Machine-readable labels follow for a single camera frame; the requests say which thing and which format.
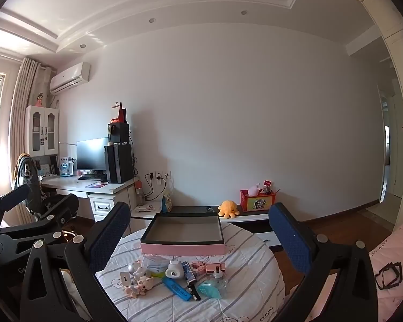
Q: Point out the white toy camera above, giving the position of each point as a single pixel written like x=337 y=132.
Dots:
x=172 y=271

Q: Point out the white round robot figurine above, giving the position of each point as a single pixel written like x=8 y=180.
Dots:
x=134 y=269

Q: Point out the black speaker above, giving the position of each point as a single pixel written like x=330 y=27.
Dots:
x=119 y=133

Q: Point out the red printed storage box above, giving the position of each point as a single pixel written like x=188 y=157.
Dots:
x=257 y=203

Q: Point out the pink doll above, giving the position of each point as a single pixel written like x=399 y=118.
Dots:
x=39 y=100

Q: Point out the pink flat packet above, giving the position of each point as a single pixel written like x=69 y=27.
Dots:
x=147 y=207

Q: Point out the red paper bag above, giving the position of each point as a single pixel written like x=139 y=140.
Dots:
x=121 y=115

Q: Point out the white desk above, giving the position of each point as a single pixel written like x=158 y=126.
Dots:
x=74 y=184

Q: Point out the black computer tower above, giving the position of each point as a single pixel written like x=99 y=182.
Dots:
x=121 y=164

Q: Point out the white low side table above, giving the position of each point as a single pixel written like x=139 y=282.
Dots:
x=147 y=212

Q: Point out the white wall socket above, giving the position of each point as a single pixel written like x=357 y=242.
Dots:
x=151 y=175
x=167 y=175
x=159 y=176

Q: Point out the pastel building block model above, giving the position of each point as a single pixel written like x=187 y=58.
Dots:
x=198 y=266

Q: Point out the black folded frame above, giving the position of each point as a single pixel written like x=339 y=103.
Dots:
x=401 y=271

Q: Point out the blue orange snack bag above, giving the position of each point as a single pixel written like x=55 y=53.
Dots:
x=167 y=203

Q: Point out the dark printed jacket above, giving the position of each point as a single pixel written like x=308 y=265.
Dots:
x=27 y=174

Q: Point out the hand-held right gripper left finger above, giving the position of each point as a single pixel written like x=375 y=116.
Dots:
x=109 y=231

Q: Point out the pink printed blanket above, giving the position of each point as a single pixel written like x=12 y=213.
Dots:
x=389 y=248

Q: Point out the teal round glass jar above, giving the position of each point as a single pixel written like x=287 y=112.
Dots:
x=206 y=290

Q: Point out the black keyboard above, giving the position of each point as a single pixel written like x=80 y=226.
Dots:
x=92 y=176

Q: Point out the black hair clip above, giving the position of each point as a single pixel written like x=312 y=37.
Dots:
x=194 y=291

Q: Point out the black office chair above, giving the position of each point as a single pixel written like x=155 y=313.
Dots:
x=47 y=196

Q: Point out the pink mouse pad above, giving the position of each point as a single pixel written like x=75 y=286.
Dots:
x=95 y=185

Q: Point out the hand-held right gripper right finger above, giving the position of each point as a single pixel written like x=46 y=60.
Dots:
x=288 y=238

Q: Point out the white glass-door cabinet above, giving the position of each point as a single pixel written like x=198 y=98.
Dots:
x=52 y=130

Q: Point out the pink plush toy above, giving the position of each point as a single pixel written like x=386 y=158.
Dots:
x=254 y=189

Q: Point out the small red tag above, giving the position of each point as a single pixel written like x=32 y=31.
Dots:
x=267 y=184

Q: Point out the yellow octopus plush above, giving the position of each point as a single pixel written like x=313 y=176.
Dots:
x=228 y=209

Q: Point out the white air conditioner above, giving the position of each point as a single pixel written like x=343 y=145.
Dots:
x=69 y=78

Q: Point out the black computer monitor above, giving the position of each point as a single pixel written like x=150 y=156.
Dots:
x=92 y=154

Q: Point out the small pink box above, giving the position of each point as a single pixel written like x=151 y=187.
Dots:
x=216 y=267

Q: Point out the pink storage box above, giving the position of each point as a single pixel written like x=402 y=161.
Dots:
x=181 y=250

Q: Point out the small white box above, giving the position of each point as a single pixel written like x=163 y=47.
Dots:
x=124 y=277

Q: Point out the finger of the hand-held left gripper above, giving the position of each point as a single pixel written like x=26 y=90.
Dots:
x=13 y=198
x=58 y=206

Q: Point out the blue highlighter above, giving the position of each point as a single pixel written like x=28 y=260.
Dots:
x=176 y=290

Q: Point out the black hand roller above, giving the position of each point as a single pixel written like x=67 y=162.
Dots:
x=210 y=209

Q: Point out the pink white block figure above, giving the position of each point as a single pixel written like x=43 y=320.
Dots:
x=134 y=290

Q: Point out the small blue card box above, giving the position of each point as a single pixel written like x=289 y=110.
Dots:
x=188 y=271

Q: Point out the bottle with orange cap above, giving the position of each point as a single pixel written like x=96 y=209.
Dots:
x=139 y=191

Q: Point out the blue white package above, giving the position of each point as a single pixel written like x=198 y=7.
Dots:
x=64 y=168

